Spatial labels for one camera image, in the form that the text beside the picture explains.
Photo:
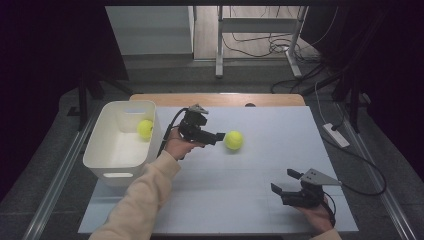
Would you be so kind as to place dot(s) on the white cabinet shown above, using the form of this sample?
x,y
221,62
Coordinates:
x,y
150,30

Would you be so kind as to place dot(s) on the white power strip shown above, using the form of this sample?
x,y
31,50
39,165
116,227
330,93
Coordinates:
x,y
336,135

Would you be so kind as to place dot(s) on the black metal stand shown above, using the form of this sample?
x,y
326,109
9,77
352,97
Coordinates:
x,y
354,106
83,103

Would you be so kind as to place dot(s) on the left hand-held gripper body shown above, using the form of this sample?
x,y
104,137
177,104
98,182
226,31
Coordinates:
x,y
195,128

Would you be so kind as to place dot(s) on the tennis ball with black mark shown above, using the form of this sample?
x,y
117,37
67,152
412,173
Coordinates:
x,y
145,129

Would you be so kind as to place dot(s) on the plain yellow tennis ball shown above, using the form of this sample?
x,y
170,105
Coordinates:
x,y
233,140

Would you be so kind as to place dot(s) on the person's left hand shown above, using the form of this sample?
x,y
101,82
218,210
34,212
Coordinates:
x,y
180,146

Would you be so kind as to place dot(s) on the white plastic bin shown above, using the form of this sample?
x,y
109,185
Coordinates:
x,y
116,153

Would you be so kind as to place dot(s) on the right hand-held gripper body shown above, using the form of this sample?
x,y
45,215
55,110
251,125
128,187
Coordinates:
x,y
308,195

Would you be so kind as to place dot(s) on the white board sheet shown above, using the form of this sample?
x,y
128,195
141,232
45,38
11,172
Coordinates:
x,y
240,190

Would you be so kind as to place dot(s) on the white metal desk frame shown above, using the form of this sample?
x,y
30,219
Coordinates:
x,y
219,50

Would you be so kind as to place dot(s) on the person's right hand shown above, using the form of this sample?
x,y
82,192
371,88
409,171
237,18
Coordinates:
x,y
316,216

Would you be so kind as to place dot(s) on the aluminium rail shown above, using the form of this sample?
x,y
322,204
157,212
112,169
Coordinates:
x,y
56,186
380,180

